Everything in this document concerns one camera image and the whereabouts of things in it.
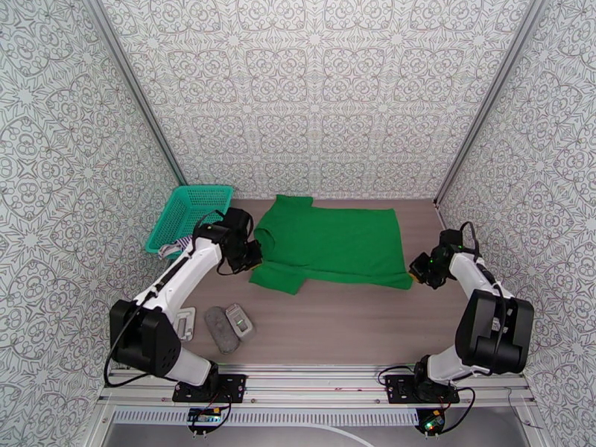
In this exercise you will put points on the purple white striped tank top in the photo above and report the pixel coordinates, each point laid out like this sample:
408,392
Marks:
173,249

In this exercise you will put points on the green t-shirt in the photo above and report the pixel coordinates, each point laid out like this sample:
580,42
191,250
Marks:
335,245

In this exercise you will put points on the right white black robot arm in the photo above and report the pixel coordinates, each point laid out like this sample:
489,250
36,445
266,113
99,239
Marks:
493,334

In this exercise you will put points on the green plastic mesh basket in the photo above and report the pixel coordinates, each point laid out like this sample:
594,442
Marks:
186,213

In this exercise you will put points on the grey white small device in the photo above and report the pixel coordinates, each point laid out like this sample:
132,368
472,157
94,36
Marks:
240,321

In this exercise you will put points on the grey felt pouch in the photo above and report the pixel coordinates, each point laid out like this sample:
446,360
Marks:
221,329

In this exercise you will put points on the white plastic stand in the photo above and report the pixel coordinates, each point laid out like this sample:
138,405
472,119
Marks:
186,324

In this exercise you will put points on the right round circuit board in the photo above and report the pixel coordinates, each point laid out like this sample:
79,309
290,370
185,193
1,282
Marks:
430,421

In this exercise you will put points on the left green circuit board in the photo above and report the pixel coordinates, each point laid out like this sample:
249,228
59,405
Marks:
203,417

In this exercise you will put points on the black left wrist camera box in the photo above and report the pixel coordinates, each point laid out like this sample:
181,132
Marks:
238,221

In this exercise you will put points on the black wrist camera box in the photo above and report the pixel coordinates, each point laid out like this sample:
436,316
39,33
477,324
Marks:
238,221
450,238

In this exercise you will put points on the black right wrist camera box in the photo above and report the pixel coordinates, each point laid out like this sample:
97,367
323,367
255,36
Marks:
450,238

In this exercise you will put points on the aluminium table side rail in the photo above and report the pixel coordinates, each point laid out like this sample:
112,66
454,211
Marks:
443,217

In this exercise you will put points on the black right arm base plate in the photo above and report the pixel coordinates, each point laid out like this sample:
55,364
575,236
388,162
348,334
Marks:
400,390

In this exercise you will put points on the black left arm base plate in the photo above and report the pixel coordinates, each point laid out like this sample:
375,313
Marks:
233,387

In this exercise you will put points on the aluminium front rail frame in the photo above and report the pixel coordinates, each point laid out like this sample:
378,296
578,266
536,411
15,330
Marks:
316,385

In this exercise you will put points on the aluminium corner post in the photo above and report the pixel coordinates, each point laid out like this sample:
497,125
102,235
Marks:
136,87
495,87

